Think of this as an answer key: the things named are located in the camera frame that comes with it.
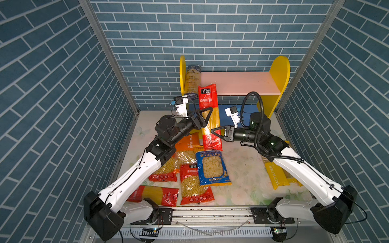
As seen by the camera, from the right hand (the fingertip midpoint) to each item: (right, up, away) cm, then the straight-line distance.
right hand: (211, 130), depth 63 cm
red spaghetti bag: (-24, -36, +15) cm, 46 cm away
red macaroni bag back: (-23, -25, +22) cm, 40 cm away
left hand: (-1, +8, -2) cm, 8 cm away
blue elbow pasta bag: (+2, -23, +22) cm, 32 cm away
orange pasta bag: (-14, -11, +32) cm, 37 cm away
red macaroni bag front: (-9, -33, +15) cm, 38 cm away
